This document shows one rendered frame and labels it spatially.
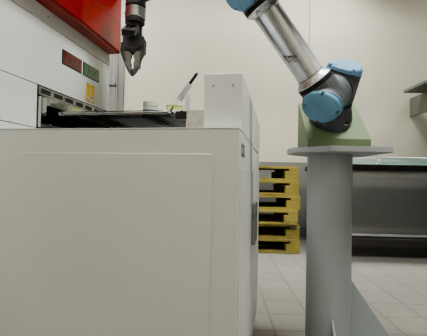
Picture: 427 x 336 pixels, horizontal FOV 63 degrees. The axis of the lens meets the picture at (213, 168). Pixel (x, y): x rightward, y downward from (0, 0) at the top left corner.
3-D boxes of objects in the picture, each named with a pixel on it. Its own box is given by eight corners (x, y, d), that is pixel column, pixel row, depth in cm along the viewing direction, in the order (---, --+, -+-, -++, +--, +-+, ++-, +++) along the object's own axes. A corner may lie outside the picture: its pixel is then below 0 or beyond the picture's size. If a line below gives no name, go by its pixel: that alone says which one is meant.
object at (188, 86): (176, 114, 145) (176, 82, 145) (178, 115, 149) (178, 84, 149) (190, 113, 144) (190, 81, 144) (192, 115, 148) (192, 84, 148)
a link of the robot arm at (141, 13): (143, 4, 128) (121, 3, 128) (143, 17, 128) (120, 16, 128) (147, 13, 135) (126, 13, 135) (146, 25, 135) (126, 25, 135)
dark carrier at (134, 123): (62, 115, 110) (62, 113, 110) (112, 129, 144) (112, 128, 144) (168, 113, 104) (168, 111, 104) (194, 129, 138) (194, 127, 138)
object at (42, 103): (35, 127, 105) (36, 95, 105) (105, 141, 148) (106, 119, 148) (40, 127, 104) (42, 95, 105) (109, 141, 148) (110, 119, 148)
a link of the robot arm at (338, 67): (358, 95, 126) (370, 59, 116) (346, 113, 118) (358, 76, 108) (326, 85, 131) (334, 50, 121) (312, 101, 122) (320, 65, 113)
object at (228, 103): (203, 131, 85) (204, 73, 85) (231, 149, 139) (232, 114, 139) (242, 131, 83) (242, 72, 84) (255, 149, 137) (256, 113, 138)
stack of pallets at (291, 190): (178, 252, 325) (180, 163, 327) (186, 237, 405) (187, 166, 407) (302, 255, 324) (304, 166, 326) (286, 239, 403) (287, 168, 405)
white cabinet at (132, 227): (-20, 461, 86) (-9, 129, 88) (134, 312, 181) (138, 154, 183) (240, 510, 75) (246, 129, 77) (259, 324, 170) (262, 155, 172)
